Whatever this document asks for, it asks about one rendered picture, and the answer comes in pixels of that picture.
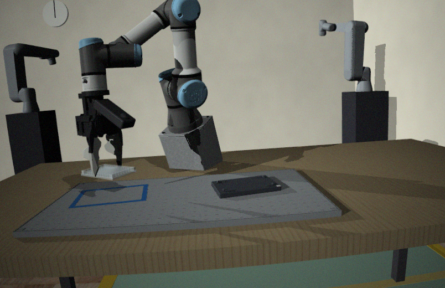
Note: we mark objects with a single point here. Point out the blue tape outline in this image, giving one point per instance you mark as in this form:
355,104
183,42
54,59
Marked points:
144,196

